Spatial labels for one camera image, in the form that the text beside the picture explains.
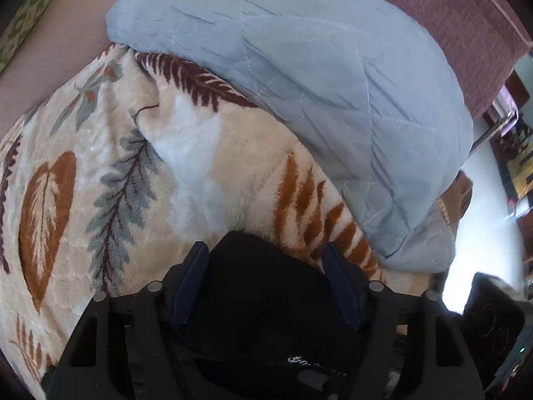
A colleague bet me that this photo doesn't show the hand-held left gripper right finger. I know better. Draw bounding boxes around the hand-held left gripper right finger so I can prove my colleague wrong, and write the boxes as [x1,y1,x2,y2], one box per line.
[322,244,487,400]

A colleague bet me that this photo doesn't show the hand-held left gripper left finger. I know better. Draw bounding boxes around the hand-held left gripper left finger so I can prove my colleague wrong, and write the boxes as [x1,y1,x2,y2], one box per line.
[52,241,210,400]

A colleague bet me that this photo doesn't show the black pants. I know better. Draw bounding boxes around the black pants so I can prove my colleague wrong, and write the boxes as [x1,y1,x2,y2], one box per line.
[167,230,402,400]

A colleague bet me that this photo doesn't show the leaf print fleece blanket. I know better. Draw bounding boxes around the leaf print fleece blanket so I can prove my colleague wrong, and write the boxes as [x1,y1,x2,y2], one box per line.
[0,44,473,400]

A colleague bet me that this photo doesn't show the light blue quilt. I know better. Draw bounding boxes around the light blue quilt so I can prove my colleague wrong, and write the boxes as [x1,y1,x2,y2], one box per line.
[105,0,475,273]

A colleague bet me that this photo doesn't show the green patterned quilt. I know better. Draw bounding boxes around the green patterned quilt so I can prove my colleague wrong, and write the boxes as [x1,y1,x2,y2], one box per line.
[0,0,61,73]

